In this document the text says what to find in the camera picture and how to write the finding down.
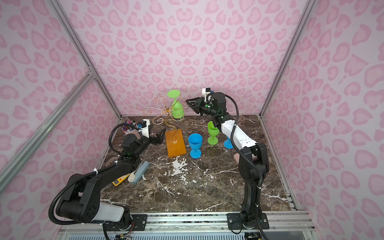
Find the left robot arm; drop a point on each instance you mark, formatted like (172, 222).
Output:
(80, 200)

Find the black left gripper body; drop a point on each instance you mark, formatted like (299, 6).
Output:
(150, 139)

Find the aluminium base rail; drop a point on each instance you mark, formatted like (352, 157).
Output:
(288, 225)

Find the blue wine glass front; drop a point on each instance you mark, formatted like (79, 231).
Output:
(195, 141)

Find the pink case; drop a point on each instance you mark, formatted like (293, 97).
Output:
(236, 158)

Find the green wine glass back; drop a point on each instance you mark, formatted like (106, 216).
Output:
(177, 106)

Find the gold wire glass rack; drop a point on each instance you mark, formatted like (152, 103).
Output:
(165, 116)

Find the green wine glass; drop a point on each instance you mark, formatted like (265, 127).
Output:
(177, 106)
(213, 132)

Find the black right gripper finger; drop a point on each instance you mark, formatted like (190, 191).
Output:
(192, 100)
(193, 106)

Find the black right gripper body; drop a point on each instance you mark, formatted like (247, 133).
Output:
(202, 106)

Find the blue wine glass back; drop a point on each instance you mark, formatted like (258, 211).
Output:
(228, 143)

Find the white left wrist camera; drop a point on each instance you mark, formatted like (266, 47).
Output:
(144, 128)

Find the blue white stapler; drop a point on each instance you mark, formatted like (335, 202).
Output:
(137, 174)

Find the wooden rack base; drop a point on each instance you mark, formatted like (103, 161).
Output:
(175, 143)

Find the blue wine glass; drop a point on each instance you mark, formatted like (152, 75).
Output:
(228, 143)
(195, 141)

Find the yellow calculator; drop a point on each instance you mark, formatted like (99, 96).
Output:
(120, 180)

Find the pink metal pen bucket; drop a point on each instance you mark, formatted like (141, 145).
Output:
(130, 130)

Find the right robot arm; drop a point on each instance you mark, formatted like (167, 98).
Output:
(253, 156)

